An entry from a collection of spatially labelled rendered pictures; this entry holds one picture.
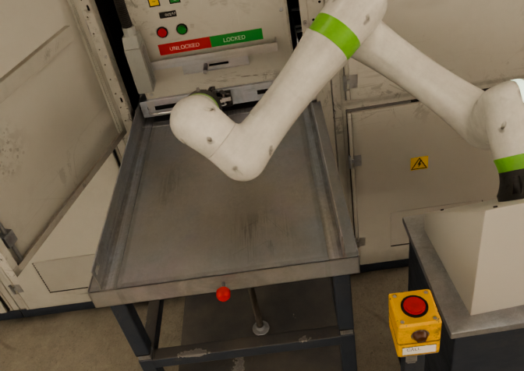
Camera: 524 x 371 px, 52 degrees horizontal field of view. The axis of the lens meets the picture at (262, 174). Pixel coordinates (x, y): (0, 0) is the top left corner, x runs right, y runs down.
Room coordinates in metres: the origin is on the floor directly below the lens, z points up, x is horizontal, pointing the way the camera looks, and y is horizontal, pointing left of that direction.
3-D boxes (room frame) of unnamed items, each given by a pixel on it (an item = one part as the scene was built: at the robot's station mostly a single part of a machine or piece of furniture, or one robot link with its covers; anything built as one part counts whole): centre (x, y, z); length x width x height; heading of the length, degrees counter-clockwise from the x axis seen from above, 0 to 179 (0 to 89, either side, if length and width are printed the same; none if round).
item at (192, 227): (1.16, 0.11, 0.82); 0.68 x 0.62 x 0.06; 176
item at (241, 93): (1.56, 0.08, 0.89); 0.54 x 0.05 x 0.06; 86
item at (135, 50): (1.49, 0.29, 1.09); 0.08 x 0.05 x 0.17; 176
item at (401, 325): (0.60, -0.23, 0.85); 0.08 x 0.08 x 0.10; 86
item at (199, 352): (1.16, 0.11, 0.46); 0.64 x 0.58 x 0.66; 176
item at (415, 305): (0.60, -0.23, 0.90); 0.04 x 0.04 x 0.02
